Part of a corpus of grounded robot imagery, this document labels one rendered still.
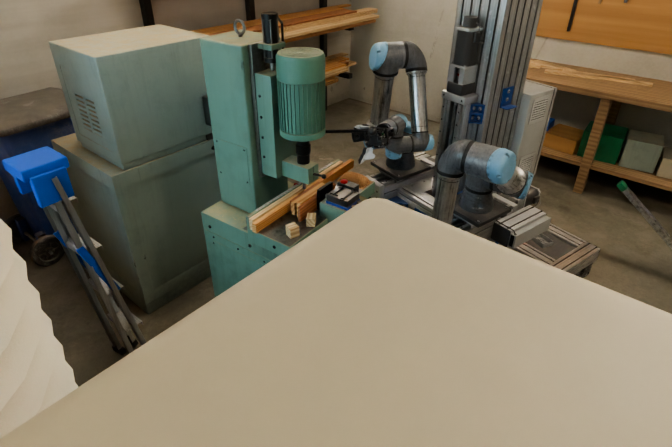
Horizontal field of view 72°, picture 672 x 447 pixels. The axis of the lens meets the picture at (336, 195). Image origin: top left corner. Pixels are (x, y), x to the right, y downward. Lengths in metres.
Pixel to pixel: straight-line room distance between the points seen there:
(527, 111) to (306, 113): 1.11
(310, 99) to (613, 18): 3.27
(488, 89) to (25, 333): 2.03
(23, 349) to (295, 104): 1.52
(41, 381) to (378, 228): 0.15
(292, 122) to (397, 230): 1.55
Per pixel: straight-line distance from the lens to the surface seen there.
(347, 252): 0.16
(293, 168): 1.86
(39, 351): 0.24
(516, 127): 2.40
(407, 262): 0.16
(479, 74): 2.16
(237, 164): 1.97
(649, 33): 4.51
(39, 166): 1.92
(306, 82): 1.65
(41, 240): 3.39
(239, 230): 1.97
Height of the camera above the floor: 1.90
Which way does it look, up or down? 30 degrees down
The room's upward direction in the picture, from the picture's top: 1 degrees clockwise
